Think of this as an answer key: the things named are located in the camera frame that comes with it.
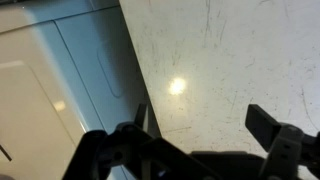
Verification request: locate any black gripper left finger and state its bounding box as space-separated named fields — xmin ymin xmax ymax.
xmin=134 ymin=104 xmax=148 ymax=130

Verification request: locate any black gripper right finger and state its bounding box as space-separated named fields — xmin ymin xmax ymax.
xmin=245 ymin=104 xmax=281 ymax=152

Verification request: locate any white front-load washing machine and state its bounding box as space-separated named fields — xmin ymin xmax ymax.
xmin=0 ymin=0 xmax=150 ymax=180

